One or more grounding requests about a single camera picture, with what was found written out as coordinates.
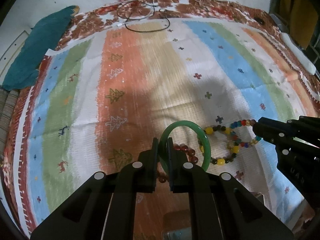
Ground multicolour glass bead bracelet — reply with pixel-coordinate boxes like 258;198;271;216
226;119;263;149

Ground yellow and brown bead bracelet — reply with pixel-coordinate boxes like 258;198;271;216
197;124;240;166

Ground dark red bead bracelet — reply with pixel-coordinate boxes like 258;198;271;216
157;143;200;183

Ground green jade bangle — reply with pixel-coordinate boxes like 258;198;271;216
159;120;211;172

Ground colourful striped blanket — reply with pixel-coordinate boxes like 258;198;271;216
1;0;319;239

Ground striped beige cushion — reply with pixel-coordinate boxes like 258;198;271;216
1;88;19;158

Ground teal cloth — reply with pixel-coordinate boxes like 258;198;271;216
2;5;79;91

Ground black cable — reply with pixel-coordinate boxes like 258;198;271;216
116;0;171;33

